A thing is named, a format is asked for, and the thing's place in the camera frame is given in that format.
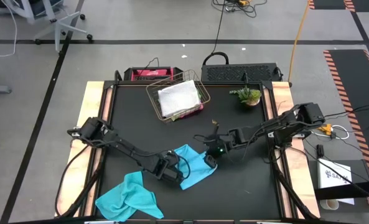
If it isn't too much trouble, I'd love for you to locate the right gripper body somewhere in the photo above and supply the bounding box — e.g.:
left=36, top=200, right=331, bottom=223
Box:
left=203, top=132, right=236, bottom=157

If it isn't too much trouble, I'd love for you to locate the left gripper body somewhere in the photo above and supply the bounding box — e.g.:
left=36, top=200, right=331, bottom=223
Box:
left=155, top=151, right=185, bottom=185

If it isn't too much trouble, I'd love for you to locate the blue towel with white label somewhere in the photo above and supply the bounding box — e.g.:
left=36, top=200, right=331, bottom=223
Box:
left=173, top=144, right=218, bottom=191

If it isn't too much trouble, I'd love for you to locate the pink microfiber towel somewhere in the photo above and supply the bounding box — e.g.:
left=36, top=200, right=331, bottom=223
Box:
left=178, top=104, right=204, bottom=119

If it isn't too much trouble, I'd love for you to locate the green microfiber towel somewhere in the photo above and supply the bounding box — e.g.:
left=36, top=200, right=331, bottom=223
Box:
left=170, top=88, right=203, bottom=122

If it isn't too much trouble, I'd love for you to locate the blue microfiber towel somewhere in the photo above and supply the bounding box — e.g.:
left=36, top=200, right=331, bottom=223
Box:
left=95, top=170, right=166, bottom=223

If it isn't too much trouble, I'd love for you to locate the grey waffle microfiber towel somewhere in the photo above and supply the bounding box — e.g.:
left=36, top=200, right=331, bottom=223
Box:
left=157, top=80, right=202, bottom=118

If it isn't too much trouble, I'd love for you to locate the copper wire basket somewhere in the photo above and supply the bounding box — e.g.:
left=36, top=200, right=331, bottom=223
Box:
left=146, top=69, right=212, bottom=123

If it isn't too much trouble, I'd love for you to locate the potted succulent plant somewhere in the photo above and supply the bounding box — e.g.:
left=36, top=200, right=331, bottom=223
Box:
left=229, top=86, right=263, bottom=107

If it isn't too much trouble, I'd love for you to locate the black perforated case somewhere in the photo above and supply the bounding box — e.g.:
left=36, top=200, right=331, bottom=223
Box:
left=201, top=63, right=281, bottom=83

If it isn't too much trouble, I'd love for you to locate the light wooden side board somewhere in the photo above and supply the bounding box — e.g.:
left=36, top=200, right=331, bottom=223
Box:
left=271, top=81, right=320, bottom=218
left=55, top=81, right=106, bottom=217

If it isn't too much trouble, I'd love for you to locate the red and black case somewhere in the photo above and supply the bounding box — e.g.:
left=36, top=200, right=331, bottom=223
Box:
left=123, top=66, right=184, bottom=82

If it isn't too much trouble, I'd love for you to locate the yellow power adapter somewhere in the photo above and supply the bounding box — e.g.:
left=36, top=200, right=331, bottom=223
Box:
left=316, top=123, right=333, bottom=136

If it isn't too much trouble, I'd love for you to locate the white labelled box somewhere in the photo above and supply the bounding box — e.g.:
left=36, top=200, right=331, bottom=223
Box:
left=317, top=157, right=355, bottom=205

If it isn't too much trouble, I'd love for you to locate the beige tape roll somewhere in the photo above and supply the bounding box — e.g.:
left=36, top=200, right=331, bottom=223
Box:
left=319, top=198, right=340, bottom=211

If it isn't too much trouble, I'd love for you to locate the black orange-striped floor mat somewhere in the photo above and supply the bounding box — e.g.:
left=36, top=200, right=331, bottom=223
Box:
left=323, top=49, right=369, bottom=181
left=307, top=0, right=369, bottom=13

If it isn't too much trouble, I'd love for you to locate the black flat bar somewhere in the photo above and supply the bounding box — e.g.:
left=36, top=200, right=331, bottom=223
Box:
left=314, top=179, right=369, bottom=201

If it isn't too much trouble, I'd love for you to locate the white office chair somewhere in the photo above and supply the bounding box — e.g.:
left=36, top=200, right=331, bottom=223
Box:
left=0, top=0, right=94, bottom=52

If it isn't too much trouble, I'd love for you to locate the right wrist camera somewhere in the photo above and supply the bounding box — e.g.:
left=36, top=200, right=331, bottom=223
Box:
left=203, top=154, right=218, bottom=169

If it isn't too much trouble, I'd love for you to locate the black frame strut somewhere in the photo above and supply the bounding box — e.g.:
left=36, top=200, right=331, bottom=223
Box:
left=59, top=146, right=108, bottom=218
left=269, top=149, right=319, bottom=220

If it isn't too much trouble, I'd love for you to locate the black cable loop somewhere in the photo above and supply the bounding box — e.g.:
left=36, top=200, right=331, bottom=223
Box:
left=202, top=51, right=230, bottom=67

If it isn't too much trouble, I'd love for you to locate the black hanging cable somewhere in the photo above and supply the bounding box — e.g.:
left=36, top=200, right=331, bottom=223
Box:
left=213, top=0, right=226, bottom=54

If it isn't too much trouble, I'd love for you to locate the white cable loop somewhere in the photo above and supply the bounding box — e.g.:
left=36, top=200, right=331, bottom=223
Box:
left=331, top=124, right=350, bottom=141

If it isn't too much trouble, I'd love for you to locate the yellow hanging cable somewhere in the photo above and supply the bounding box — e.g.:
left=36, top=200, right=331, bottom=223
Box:
left=287, top=0, right=312, bottom=83

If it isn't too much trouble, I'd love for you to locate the black cable bundle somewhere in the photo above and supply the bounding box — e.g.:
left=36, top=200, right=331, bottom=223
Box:
left=212, top=0, right=268, bottom=19

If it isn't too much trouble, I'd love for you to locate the white floor cable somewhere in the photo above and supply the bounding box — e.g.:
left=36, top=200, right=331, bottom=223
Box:
left=0, top=0, right=18, bottom=58

